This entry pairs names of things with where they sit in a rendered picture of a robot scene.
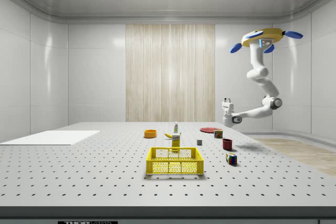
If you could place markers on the small white bottle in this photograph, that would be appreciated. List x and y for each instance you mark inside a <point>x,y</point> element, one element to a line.
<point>175,129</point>

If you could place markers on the flat-sided can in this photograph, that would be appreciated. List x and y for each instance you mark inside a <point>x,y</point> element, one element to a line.
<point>218,134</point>

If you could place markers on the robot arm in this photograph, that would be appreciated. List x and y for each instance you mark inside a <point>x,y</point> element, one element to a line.
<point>262,73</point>

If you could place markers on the puzzle cube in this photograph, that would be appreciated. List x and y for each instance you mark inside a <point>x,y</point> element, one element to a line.
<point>231,159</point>

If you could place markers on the drone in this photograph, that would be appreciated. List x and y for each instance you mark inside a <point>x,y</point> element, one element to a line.
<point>273,33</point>

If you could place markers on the yellow bowl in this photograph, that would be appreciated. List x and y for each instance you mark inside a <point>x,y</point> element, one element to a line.
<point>150,134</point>

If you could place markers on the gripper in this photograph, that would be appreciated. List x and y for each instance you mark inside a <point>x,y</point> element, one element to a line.
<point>228,107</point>

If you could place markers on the grey cube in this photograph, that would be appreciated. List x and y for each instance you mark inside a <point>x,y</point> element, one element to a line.
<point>199,142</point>

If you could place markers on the banana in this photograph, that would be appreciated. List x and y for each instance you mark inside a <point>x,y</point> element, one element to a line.
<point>168,136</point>

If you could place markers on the yellow basket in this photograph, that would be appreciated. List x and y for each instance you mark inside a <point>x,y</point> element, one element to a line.
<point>174,166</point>

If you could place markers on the red mug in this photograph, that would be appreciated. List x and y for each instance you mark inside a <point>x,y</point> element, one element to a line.
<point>227,144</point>

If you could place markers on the white board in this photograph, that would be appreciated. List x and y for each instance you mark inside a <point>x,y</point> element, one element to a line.
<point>52,137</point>

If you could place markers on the red plate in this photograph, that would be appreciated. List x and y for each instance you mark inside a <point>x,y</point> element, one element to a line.
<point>207,130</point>

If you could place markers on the yellow carton box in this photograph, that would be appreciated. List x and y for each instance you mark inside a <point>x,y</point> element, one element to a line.
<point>176,140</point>

